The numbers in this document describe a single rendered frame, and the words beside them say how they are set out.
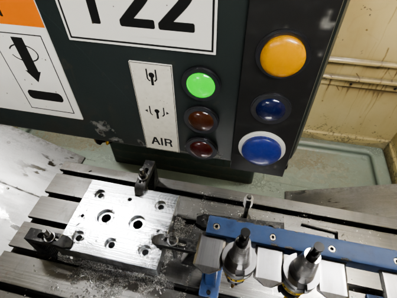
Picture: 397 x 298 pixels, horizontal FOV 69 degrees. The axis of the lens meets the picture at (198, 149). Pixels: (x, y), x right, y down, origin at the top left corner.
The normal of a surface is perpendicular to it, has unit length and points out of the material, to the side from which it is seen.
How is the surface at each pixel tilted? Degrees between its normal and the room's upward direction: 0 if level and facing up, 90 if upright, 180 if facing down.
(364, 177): 0
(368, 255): 0
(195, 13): 90
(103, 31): 90
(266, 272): 0
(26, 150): 24
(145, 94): 90
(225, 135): 90
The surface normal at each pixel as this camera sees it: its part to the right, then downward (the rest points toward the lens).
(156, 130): -0.22, 0.73
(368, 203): -0.42, -0.67
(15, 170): 0.39, -0.55
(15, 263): -0.01, -0.67
